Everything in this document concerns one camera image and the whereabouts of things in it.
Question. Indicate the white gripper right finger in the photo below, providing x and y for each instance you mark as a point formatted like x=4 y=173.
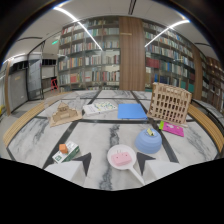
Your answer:
x=156 y=167

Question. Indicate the book with colorful geometric cover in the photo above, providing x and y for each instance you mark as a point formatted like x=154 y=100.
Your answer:
x=100 y=108

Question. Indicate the wooden lattice building model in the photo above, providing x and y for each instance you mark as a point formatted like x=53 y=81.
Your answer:
x=169 y=102

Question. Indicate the wooden slatted bench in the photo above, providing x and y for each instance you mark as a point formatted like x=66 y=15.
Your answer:
x=207 y=124
x=23 y=122

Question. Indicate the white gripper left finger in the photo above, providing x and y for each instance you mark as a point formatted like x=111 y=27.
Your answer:
x=68 y=167

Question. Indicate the small orange cube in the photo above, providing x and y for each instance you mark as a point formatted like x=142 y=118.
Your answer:
x=63 y=148

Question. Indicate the glass door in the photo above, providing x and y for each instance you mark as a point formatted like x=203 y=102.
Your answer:
x=34 y=80

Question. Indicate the green and white box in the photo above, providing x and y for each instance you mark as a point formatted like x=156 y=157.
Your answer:
x=66 y=152

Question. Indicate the small yellow toy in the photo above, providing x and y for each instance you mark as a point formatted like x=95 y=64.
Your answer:
x=150 y=132

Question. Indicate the tall library bookshelf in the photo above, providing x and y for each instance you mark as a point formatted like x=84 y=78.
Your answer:
x=89 y=55
x=168 y=58

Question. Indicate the wooden wall pillar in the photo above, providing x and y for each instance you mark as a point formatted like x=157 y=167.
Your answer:
x=132 y=54

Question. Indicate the white speech-bubble shaped tray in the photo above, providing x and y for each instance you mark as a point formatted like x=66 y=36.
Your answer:
x=124 y=162

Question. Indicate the blue book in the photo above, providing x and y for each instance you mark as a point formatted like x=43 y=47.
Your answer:
x=132 y=111

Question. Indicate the magenta pink book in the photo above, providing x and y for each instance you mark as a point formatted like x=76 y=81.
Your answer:
x=172 y=128

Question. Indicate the blue ribbed dome object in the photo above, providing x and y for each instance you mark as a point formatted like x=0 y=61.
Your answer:
x=148 y=142

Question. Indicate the red stool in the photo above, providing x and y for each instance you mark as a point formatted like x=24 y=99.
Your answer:
x=54 y=84

